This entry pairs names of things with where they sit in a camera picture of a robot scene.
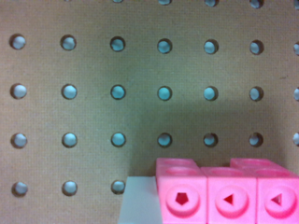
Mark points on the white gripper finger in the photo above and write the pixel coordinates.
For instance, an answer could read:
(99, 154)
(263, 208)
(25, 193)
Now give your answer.
(140, 203)

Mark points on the brown perforated pegboard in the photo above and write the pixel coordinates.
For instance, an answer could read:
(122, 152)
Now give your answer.
(93, 91)

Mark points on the pink studded block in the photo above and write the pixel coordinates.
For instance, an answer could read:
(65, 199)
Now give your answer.
(248, 191)

